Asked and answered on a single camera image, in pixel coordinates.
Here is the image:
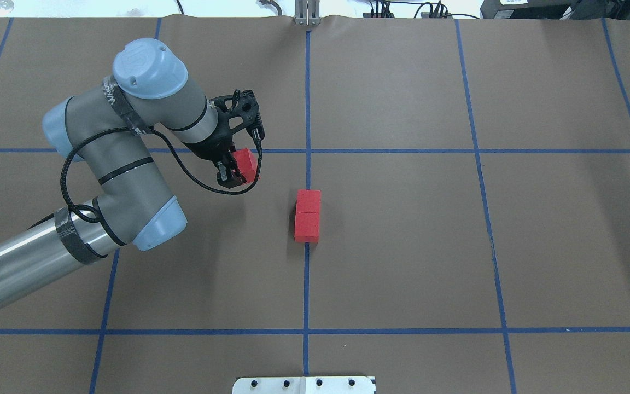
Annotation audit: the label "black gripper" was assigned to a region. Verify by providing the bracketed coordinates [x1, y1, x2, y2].
[184, 90, 265, 189]

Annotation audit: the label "red block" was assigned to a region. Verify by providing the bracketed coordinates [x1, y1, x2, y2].
[295, 189, 322, 213]
[232, 149, 258, 183]

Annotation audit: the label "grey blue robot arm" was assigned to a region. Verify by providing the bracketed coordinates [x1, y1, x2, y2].
[0, 38, 265, 309]

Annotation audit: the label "black equipment box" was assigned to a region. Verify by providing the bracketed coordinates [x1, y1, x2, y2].
[480, 1, 630, 20]

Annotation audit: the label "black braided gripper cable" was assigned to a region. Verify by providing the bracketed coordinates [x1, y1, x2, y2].
[60, 125, 264, 224]

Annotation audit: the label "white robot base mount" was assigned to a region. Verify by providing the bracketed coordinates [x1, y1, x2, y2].
[232, 376, 377, 393]

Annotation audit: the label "black cables behind table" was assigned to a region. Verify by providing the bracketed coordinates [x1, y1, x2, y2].
[361, 0, 482, 20]

